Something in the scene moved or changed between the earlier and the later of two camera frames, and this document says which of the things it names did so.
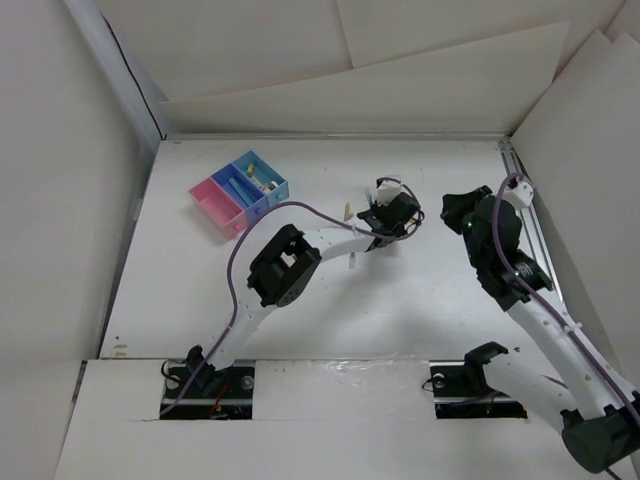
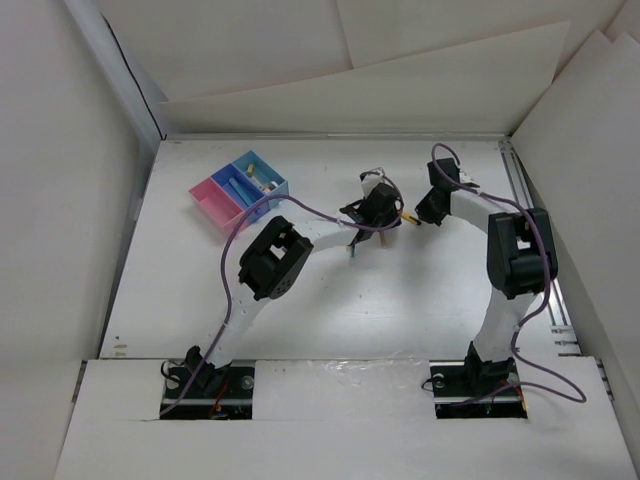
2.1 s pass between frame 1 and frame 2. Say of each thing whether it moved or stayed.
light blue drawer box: stayed
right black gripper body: moved
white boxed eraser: stayed
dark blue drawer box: stayed
